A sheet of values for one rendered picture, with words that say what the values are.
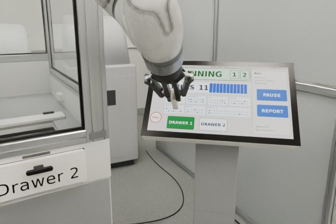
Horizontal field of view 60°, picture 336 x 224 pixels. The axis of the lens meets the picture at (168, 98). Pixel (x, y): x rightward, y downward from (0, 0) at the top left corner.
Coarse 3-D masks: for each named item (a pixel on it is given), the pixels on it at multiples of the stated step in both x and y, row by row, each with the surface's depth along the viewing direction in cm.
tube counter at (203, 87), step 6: (198, 84) 105; (204, 84) 105; (210, 84) 105; (216, 84) 104; (222, 84) 104; (228, 84) 104; (234, 84) 103; (240, 84) 103; (246, 84) 103; (198, 90) 104; (204, 90) 104; (210, 90) 104; (216, 90) 103; (222, 90) 103; (228, 90) 103; (234, 90) 102; (240, 90) 102; (246, 90) 102
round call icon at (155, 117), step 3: (150, 111) 103; (153, 111) 103; (156, 111) 103; (159, 111) 103; (150, 114) 103; (153, 114) 102; (156, 114) 102; (159, 114) 102; (150, 117) 102; (153, 117) 102; (156, 117) 102; (159, 117) 102; (150, 120) 102; (153, 120) 101; (156, 120) 101; (159, 120) 101
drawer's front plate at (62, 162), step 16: (32, 160) 88; (48, 160) 90; (64, 160) 93; (80, 160) 96; (0, 176) 84; (16, 176) 87; (32, 176) 89; (64, 176) 94; (80, 176) 97; (0, 192) 85; (16, 192) 87; (32, 192) 90
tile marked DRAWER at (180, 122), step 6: (168, 120) 101; (174, 120) 100; (180, 120) 100; (186, 120) 100; (192, 120) 99; (168, 126) 100; (174, 126) 99; (180, 126) 99; (186, 126) 99; (192, 126) 98
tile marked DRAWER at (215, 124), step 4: (200, 120) 99; (204, 120) 99; (208, 120) 99; (212, 120) 98; (216, 120) 98; (220, 120) 98; (224, 120) 98; (200, 124) 98; (204, 124) 98; (208, 124) 98; (212, 124) 98; (216, 124) 98; (220, 124) 97; (224, 124) 97; (200, 128) 98; (204, 128) 97; (208, 128) 97; (212, 128) 97; (216, 128) 97; (220, 128) 97; (224, 128) 96
